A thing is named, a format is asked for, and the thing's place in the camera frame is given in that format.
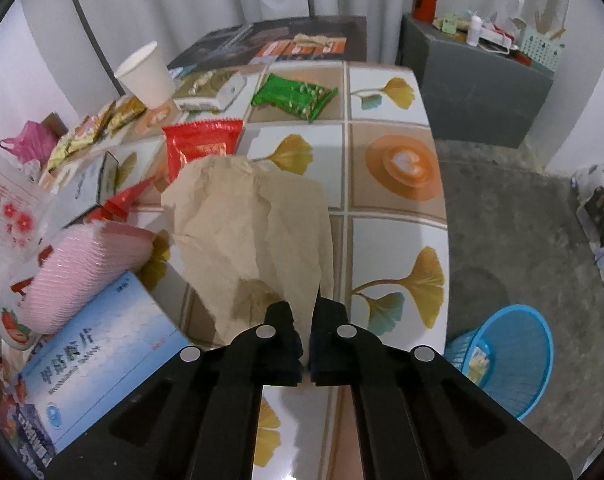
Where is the small red packet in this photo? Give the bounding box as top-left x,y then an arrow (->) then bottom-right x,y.
86,179 -> 156,222

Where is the brown paper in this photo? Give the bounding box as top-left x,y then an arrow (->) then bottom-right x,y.
161,156 -> 336,349

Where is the black pole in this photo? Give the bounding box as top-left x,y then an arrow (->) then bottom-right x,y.
64,0 -> 124,97

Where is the dark printed board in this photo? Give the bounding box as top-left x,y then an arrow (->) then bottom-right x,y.
167,15 -> 368,69

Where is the teal storage basket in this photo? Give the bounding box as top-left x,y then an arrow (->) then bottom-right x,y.
514,24 -> 566,72

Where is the blue mesh wastebasket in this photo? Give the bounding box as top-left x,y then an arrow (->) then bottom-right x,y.
444,304 -> 555,421

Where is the red snack packet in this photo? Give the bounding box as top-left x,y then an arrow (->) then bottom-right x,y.
162,118 -> 244,184

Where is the grey cabinet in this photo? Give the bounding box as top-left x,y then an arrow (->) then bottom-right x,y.
396,12 -> 556,149

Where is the white box with nut print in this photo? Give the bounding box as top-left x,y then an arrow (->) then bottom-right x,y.
174,70 -> 247,111

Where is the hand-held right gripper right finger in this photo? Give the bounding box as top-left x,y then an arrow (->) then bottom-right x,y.
309,297 -> 574,480

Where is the golden snack packet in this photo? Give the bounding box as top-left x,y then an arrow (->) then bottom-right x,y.
104,95 -> 148,131

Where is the stack of pink cups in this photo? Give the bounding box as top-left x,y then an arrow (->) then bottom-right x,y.
19,224 -> 156,334

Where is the pink plastic bag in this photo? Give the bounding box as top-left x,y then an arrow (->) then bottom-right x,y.
0,120 -> 66,164

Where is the small white carton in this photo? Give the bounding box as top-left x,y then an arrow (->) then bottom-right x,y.
51,152 -> 121,221

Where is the white paper cup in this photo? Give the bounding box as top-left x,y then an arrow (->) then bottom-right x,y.
114,41 -> 176,110

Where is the dark printed box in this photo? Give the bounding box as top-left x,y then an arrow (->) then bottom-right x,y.
584,187 -> 604,249

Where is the orange white snack packet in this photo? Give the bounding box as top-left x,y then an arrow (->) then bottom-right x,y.
74,109 -> 116,146

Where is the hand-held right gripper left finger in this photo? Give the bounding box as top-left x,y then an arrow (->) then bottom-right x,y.
44,302 -> 303,480

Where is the yellow green snack packet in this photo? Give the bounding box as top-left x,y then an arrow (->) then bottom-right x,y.
46,130 -> 91,174

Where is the white bag with red flowers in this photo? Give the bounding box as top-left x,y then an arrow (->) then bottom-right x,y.
0,152 -> 54,262

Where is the leaf print table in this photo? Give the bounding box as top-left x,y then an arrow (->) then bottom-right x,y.
57,60 -> 451,480

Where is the blue white medicine box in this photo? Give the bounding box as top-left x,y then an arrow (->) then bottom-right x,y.
19,272 -> 193,454

